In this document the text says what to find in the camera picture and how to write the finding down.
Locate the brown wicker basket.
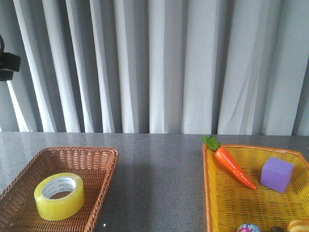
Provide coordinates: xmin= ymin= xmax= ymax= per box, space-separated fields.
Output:
xmin=0 ymin=147 xmax=119 ymax=232

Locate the colourful patterned ball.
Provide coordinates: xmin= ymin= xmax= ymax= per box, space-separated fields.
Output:
xmin=237 ymin=223 xmax=261 ymax=232

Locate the yellow orange woven basket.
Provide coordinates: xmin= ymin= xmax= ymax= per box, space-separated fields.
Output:
xmin=203 ymin=144 xmax=309 ymax=232

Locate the grey pleated curtain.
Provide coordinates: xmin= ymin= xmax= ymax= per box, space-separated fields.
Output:
xmin=0 ymin=0 xmax=309 ymax=136

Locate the yellow toy bread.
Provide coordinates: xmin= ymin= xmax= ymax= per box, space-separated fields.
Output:
xmin=287 ymin=218 xmax=309 ymax=232

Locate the yellow tape roll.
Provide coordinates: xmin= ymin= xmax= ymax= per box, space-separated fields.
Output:
xmin=34 ymin=173 xmax=85 ymax=221

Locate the orange toy carrot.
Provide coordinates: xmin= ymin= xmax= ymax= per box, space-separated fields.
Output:
xmin=202 ymin=135 xmax=256 ymax=189

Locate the dark brown toy piece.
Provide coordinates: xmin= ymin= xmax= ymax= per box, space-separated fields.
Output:
xmin=270 ymin=226 xmax=287 ymax=232

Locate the purple foam cube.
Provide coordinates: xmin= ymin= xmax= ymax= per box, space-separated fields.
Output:
xmin=261 ymin=157 xmax=294 ymax=193

